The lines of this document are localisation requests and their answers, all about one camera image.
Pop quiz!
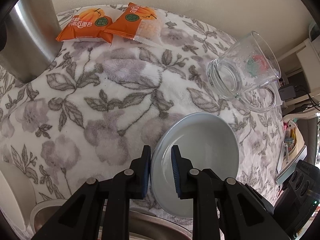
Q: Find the floral fleece tablecloth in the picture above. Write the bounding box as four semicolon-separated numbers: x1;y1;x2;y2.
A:
1;11;284;203

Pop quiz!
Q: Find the round floral bowl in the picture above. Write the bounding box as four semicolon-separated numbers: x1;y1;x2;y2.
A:
150;112;240;218

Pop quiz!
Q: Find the steel thermos jug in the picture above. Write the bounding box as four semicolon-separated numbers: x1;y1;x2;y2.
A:
1;0;62;83

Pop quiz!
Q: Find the clear glass mug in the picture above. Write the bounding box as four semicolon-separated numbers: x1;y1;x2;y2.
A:
206;31;281;113

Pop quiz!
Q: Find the white square bowl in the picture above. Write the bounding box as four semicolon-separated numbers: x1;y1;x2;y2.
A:
1;161;36;231

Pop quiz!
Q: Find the black power adapter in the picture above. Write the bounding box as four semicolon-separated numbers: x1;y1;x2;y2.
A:
278;85;296;101

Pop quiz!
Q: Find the orange snack packet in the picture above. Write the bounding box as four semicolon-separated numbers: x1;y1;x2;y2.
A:
106;2;165;47
56;5;115;44

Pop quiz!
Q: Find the large steel plate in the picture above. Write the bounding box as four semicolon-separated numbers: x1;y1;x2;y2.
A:
30;199;193;239

